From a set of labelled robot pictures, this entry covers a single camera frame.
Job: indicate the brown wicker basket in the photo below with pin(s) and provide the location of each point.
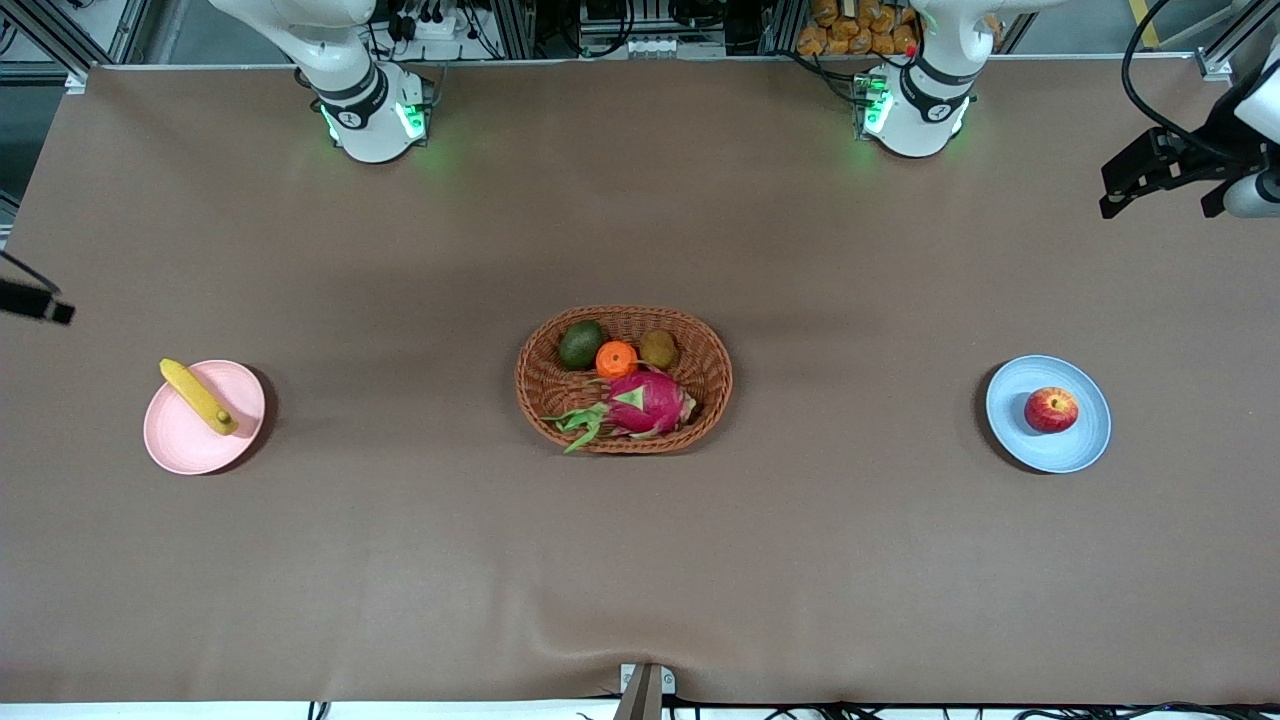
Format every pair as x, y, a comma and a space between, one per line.
700, 380

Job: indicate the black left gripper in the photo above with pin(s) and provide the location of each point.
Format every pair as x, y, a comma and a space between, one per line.
1206, 149

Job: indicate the brown kiwi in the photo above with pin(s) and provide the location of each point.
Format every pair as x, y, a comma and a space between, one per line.
658, 348

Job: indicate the green avocado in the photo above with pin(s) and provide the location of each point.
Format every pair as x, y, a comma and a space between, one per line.
580, 345

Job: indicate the brown table mat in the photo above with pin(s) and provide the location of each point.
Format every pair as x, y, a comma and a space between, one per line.
640, 560

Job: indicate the red apple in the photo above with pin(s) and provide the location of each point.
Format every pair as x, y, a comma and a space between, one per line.
1051, 410

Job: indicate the yellow banana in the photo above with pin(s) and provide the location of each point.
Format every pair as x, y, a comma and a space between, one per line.
198, 397

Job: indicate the orange tangerine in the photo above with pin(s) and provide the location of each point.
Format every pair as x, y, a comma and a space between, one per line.
617, 359

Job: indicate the pink dragon fruit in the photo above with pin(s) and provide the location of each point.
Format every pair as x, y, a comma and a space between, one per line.
645, 402

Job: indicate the aluminium frame profile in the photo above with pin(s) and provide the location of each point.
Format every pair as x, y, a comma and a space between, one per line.
1215, 62
40, 72

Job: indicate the blue plate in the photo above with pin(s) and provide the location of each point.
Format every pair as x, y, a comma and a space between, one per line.
1050, 455

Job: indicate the white power strip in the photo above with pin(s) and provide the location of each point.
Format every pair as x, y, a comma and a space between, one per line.
430, 25

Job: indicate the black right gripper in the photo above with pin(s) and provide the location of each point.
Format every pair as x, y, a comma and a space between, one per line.
30, 302

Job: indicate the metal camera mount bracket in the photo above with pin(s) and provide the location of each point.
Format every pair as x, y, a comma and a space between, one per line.
645, 695

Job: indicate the pink plate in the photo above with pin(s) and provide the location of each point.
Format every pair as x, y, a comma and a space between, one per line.
190, 445

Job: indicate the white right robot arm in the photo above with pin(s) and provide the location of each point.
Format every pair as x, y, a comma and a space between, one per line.
350, 60

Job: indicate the bag of orange fruit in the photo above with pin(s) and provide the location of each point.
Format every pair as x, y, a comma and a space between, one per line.
850, 25

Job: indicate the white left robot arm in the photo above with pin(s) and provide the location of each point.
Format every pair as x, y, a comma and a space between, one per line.
930, 100

